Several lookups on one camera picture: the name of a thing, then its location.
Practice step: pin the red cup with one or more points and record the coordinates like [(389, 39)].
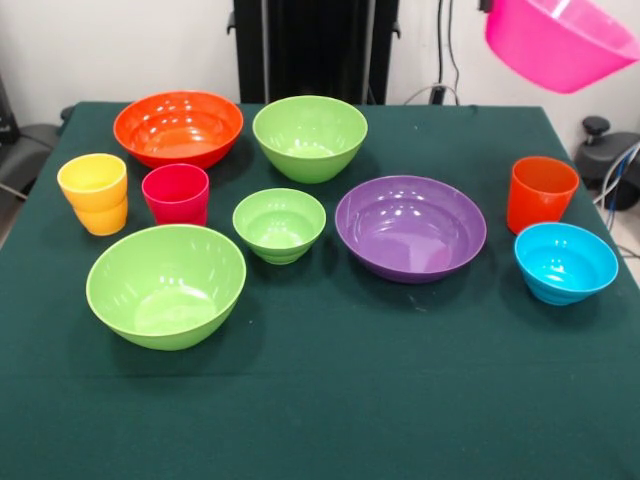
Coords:
[(175, 200)]

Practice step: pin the dark green tablecloth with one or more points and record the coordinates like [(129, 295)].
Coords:
[(320, 400)]

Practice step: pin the yellow cup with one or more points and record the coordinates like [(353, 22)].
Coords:
[(95, 200)]

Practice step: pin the medium green bowl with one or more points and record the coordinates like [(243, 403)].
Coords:
[(310, 135)]

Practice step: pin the purple bowl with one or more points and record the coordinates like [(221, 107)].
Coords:
[(410, 230)]

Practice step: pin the small blue bowl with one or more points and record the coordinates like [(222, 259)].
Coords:
[(565, 265)]

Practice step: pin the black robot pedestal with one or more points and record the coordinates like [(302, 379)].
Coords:
[(310, 50)]

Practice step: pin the pink bowl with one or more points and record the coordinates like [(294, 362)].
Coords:
[(555, 55)]

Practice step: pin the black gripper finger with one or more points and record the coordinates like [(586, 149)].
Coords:
[(485, 4)]

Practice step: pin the black office chair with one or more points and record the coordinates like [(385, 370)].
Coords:
[(30, 140)]

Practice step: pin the small ribbed green bowl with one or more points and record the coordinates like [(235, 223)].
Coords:
[(279, 225)]

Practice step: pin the black plug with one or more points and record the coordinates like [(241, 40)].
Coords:
[(438, 94)]

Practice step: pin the orange cup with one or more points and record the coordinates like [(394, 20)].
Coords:
[(540, 200)]

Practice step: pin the large green bowl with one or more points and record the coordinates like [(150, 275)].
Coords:
[(165, 285)]

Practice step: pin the orange bowl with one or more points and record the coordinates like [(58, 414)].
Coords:
[(177, 125)]

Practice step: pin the black chair with round knob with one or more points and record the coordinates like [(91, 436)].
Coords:
[(600, 160)]

